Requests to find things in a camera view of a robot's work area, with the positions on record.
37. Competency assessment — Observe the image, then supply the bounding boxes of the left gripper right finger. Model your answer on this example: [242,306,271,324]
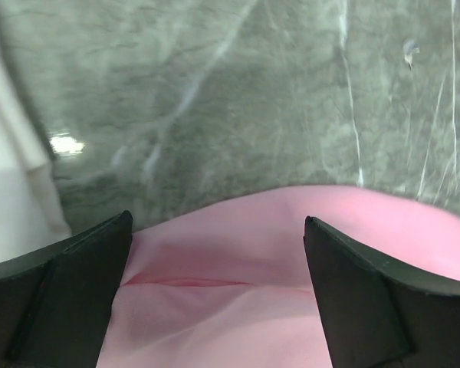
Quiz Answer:
[304,217,460,368]

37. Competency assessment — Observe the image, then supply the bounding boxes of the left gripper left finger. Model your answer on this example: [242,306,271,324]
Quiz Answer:
[0,211,133,368]

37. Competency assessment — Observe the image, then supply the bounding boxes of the pink t shirt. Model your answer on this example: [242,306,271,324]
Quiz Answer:
[97,186,460,367]

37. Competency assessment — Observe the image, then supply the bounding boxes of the folded white t shirt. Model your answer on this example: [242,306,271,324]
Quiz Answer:
[0,52,71,262]

